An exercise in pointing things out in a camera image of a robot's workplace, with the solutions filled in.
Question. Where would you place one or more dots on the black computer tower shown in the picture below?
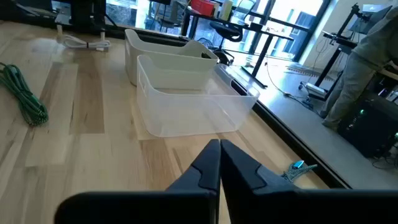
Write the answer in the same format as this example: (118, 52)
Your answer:
(367, 130)

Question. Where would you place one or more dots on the white opaque plastic bin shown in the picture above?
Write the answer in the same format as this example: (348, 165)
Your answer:
(136, 46)

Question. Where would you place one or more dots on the black equipment stand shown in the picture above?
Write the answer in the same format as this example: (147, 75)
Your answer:
(329, 67)

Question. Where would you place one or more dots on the pale paper roll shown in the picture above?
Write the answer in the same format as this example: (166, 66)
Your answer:
(226, 9)

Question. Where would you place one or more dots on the white power strip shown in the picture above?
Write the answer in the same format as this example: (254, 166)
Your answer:
(315, 89)

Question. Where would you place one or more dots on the black office chair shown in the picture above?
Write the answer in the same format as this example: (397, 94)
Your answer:
(227, 31)

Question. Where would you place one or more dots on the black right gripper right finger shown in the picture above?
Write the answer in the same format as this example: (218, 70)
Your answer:
(242, 180)

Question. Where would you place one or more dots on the clear plastic bin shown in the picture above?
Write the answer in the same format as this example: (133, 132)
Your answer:
(186, 118)

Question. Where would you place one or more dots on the person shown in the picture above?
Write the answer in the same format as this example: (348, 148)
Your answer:
(351, 81)

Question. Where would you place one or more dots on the red box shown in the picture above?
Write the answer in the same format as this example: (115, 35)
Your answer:
(202, 7)

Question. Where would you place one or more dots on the black office desk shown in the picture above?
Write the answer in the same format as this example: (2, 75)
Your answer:
(264, 53)

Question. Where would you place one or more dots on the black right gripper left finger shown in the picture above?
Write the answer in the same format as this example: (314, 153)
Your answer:
(202, 174)

